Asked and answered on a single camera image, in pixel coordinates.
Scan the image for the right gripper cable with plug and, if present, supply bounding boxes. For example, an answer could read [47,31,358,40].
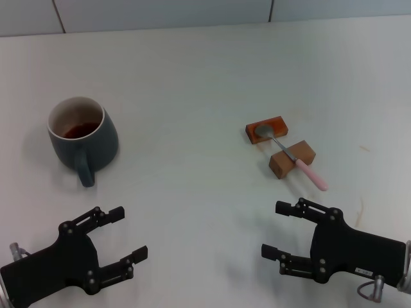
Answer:
[356,275,386,303]

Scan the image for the light brown wooden spoon rest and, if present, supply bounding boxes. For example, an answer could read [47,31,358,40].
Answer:
[268,140,317,180]

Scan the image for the gripper cable with plug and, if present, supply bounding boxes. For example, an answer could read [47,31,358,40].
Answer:
[8,243,29,261]
[356,275,386,303]

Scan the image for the dark brown coffee liquid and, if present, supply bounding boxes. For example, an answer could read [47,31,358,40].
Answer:
[62,121,99,139]

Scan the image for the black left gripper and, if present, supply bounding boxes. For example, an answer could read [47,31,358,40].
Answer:
[0,206,149,304]

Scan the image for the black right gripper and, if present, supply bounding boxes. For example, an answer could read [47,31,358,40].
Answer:
[261,197,407,288]

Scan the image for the pink handled metal spoon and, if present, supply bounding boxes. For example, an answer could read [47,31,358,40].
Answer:
[254,124,329,193]

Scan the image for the reddish brown wooden block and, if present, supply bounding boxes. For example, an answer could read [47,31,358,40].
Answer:
[245,115,289,146]

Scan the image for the left gripper cable with plug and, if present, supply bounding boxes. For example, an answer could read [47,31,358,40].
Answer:
[8,243,29,261]

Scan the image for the grey ceramic cup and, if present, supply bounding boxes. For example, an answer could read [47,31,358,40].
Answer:
[47,96,119,189]

